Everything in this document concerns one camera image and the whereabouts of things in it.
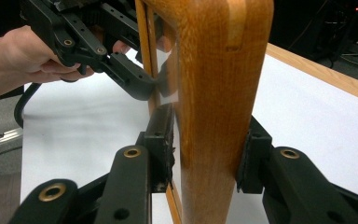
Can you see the white table sheet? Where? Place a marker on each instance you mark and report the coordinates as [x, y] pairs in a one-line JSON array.
[[74, 124]]

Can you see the black equipment tower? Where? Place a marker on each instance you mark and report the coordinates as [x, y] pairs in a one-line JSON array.
[[338, 25]]

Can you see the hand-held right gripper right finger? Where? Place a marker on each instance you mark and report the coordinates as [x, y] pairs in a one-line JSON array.
[[292, 186]]

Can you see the metal floor rail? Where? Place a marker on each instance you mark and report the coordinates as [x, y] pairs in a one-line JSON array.
[[3, 138]]

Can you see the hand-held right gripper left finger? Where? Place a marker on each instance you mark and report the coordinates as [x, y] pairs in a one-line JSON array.
[[130, 186]]

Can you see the wooden picture frame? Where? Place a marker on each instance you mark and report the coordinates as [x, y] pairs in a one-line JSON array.
[[214, 93]]

